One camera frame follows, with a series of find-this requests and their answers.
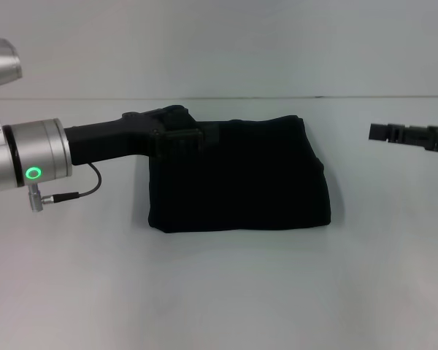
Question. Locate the black shirt with white print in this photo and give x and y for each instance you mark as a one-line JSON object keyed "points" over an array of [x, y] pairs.
{"points": [[248, 182]]}

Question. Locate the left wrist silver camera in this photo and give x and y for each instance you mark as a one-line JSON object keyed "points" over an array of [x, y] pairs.
{"points": [[0, 73]]}

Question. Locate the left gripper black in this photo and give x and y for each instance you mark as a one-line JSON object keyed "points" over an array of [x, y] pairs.
{"points": [[109, 142]]}

